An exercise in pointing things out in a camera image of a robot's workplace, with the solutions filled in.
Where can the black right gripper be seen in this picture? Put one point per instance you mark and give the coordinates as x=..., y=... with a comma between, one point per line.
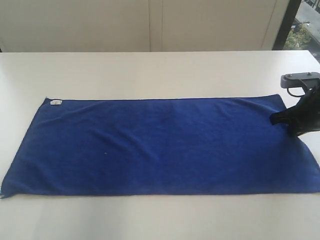
x=304, y=117

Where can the blue microfiber towel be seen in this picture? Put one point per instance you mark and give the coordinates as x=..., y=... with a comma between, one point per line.
x=189, y=146

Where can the dark window frame post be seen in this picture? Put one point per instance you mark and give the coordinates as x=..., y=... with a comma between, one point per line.
x=285, y=27

